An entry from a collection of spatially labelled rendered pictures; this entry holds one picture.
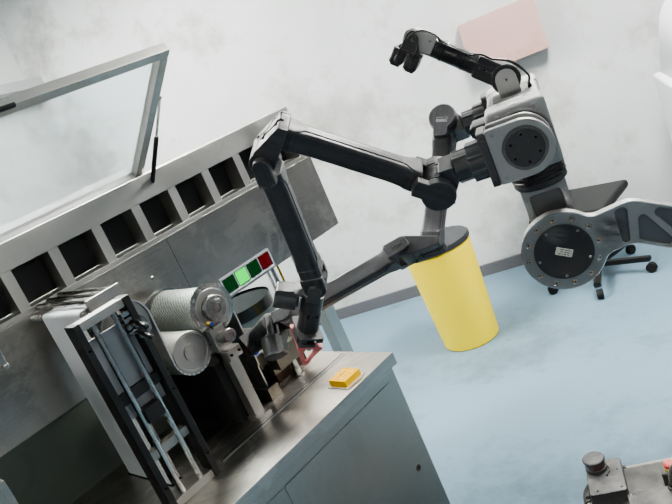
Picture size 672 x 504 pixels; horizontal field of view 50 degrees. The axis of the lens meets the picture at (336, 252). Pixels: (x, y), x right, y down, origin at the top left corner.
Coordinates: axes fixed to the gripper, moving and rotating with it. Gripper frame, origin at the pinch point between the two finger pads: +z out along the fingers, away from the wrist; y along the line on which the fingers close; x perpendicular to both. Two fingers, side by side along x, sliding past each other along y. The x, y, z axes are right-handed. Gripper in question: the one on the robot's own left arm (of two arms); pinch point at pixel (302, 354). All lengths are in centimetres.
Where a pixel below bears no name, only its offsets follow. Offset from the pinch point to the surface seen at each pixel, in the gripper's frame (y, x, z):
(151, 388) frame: 4.1, -39.4, 5.4
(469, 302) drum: -140, 137, 83
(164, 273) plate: -58, -32, 11
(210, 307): -23.4, -21.9, 0.5
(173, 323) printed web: -31.0, -31.2, 11.5
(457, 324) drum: -138, 133, 97
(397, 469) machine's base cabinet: 7, 34, 41
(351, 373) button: -5.4, 17.5, 12.2
